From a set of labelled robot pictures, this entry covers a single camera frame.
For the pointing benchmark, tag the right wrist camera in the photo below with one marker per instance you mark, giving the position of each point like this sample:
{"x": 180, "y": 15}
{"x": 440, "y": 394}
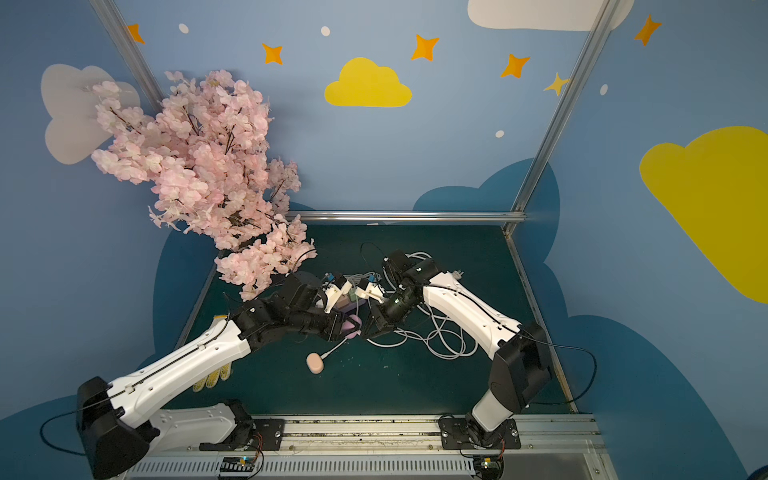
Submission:
{"x": 368, "y": 289}

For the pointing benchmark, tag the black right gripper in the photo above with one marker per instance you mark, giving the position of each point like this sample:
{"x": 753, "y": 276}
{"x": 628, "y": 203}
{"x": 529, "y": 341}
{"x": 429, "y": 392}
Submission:
{"x": 378, "y": 318}

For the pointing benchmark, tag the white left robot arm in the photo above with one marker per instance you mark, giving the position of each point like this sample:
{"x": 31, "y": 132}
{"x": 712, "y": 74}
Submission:
{"x": 121, "y": 421}

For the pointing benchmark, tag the aluminium frame post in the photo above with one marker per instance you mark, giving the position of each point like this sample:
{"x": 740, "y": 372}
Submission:
{"x": 112, "y": 20}
{"x": 580, "y": 74}

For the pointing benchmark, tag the yellow work glove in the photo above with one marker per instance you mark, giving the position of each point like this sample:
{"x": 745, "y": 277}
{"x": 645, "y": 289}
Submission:
{"x": 212, "y": 379}

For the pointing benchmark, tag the left aluminium frame post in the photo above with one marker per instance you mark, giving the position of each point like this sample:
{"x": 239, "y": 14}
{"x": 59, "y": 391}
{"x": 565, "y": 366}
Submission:
{"x": 112, "y": 20}

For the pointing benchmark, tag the purple earbud case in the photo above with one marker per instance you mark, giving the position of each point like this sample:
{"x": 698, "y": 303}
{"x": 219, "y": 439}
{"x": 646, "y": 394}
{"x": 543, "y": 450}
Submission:
{"x": 351, "y": 327}

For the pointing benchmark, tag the aluminium back frame rail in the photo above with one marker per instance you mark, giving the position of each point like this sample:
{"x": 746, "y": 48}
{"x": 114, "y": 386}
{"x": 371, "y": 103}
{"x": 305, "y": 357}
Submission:
{"x": 480, "y": 217}

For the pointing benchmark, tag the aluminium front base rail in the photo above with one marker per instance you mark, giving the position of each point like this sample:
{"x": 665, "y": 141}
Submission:
{"x": 396, "y": 447}

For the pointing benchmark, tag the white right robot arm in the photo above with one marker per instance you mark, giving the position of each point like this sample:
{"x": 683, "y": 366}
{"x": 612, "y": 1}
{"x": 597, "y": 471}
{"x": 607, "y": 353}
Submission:
{"x": 521, "y": 360}

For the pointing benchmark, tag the pink artificial blossom tree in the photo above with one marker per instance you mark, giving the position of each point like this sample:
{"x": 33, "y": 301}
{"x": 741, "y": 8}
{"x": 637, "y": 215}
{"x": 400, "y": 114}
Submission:
{"x": 205, "y": 155}

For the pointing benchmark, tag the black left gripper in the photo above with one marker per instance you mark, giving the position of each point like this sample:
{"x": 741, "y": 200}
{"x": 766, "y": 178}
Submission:
{"x": 335, "y": 321}

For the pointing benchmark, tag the purple power strip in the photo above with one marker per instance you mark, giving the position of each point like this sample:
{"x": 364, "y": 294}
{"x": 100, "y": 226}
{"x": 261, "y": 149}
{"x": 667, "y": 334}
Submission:
{"x": 345, "y": 304}

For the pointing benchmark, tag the right aluminium frame post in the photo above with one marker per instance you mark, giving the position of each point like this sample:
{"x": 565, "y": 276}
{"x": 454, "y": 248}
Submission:
{"x": 580, "y": 74}

